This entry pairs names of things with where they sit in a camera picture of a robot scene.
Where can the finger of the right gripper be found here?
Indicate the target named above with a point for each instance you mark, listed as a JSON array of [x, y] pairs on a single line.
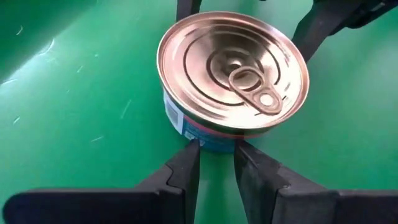
[[320, 25], [188, 7]]

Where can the blue pink salmon can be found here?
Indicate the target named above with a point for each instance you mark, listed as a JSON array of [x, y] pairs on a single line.
[[233, 77]]

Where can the green table mat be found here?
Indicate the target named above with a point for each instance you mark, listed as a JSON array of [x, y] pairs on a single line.
[[62, 124]]

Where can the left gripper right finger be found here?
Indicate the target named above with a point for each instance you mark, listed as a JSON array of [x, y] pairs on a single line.
[[311, 208]]

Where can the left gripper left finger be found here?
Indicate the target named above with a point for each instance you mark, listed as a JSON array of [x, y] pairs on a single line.
[[124, 208]]

